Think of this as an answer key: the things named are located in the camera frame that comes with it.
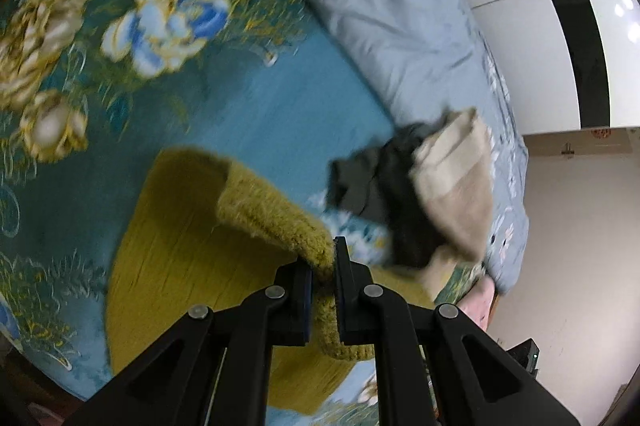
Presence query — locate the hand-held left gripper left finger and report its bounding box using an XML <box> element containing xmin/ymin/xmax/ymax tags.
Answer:
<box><xmin>64</xmin><ymin>259</ymin><xmax>315</xmax><ymax>426</ymax></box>

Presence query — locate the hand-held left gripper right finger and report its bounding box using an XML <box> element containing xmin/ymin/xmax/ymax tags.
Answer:
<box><xmin>334</xmin><ymin>237</ymin><xmax>583</xmax><ymax>426</ymax></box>

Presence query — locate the mustard yellow knit sweater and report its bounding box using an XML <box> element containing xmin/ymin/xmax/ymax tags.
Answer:
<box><xmin>106</xmin><ymin>147</ymin><xmax>435</xmax><ymax>414</ymax></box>

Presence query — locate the dark grey garment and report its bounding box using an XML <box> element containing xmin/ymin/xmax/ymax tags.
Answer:
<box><xmin>326</xmin><ymin>116</ymin><xmax>453</xmax><ymax>270</ymax></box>

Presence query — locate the pink cloth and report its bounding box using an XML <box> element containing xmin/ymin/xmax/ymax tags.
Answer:
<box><xmin>458</xmin><ymin>277</ymin><xmax>497</xmax><ymax>332</ymax></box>

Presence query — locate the beige garment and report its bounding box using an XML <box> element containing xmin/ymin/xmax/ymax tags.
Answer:
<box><xmin>408</xmin><ymin>107</ymin><xmax>495</xmax><ymax>301</ymax></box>

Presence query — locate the black device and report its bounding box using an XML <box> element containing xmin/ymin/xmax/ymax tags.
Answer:
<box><xmin>506</xmin><ymin>339</ymin><xmax>540</xmax><ymax>378</ymax></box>

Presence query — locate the teal floral blanket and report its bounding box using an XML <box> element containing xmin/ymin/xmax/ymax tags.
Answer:
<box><xmin>0</xmin><ymin>0</ymin><xmax>493</xmax><ymax>426</ymax></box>

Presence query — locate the cardboard box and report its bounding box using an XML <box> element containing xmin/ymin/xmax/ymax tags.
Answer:
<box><xmin>523</xmin><ymin>126</ymin><xmax>640</xmax><ymax>159</ymax></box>

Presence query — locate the light blue quilt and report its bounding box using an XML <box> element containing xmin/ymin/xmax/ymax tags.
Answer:
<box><xmin>248</xmin><ymin>0</ymin><xmax>530</xmax><ymax>296</ymax></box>

